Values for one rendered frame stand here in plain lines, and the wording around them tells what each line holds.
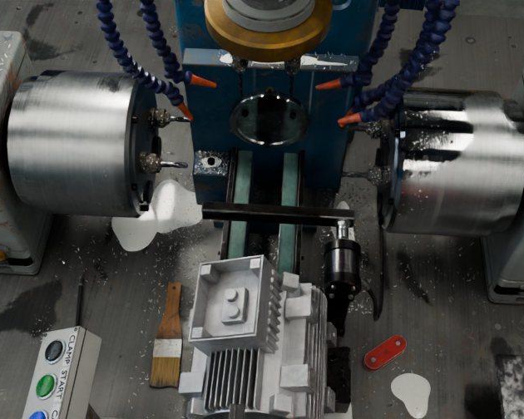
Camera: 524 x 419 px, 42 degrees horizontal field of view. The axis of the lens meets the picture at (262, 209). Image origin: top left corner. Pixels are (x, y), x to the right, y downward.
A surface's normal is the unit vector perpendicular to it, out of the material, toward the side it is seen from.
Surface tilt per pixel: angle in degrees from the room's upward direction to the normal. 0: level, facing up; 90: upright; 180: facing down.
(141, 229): 0
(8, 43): 0
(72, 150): 43
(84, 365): 61
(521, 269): 90
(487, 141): 21
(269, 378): 13
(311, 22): 0
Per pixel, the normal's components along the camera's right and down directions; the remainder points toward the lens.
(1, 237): -0.07, 0.83
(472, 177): -0.05, 0.24
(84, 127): -0.03, -0.15
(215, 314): -0.39, -0.53
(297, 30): 0.00, -0.55
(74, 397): 0.87, -0.22
